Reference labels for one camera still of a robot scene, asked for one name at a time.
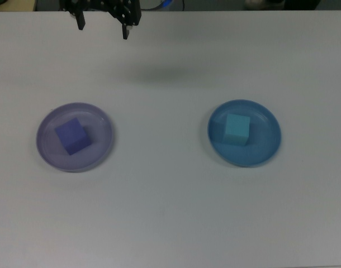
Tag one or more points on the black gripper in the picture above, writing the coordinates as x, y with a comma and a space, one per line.
99, 4

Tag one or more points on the purple cube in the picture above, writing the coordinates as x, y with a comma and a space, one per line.
72, 136

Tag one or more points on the teal cube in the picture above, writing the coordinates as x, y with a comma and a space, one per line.
236, 129

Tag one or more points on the beige wooden desk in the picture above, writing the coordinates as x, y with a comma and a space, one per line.
14, 5

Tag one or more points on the purple plate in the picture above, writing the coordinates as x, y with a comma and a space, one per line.
75, 162

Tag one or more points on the blue plate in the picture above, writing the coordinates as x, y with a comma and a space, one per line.
260, 150

